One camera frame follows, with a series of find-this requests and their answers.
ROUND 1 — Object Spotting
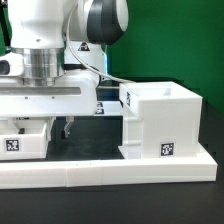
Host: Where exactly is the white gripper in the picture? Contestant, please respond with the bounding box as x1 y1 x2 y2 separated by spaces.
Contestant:
0 72 97 138

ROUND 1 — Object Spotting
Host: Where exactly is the white front drawer box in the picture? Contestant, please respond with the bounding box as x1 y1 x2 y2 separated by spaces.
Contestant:
0 118 54 160

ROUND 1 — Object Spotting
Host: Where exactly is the white drawer cabinet frame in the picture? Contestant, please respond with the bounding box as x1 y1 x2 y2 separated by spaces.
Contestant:
119 82 202 159

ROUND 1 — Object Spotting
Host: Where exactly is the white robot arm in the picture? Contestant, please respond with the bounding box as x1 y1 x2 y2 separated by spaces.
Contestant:
0 0 128 135

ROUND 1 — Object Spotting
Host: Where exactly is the white marker tag sheet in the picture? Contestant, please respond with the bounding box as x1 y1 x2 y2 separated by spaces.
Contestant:
95 101 122 116

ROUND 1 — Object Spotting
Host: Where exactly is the white L-shaped border fence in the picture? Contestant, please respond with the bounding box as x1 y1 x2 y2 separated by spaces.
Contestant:
0 148 217 189

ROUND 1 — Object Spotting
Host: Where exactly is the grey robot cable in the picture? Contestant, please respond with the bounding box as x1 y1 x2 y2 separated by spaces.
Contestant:
65 6 136 84

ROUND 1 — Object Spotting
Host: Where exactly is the black camera stand pole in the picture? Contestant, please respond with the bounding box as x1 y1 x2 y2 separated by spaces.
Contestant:
0 8 11 53

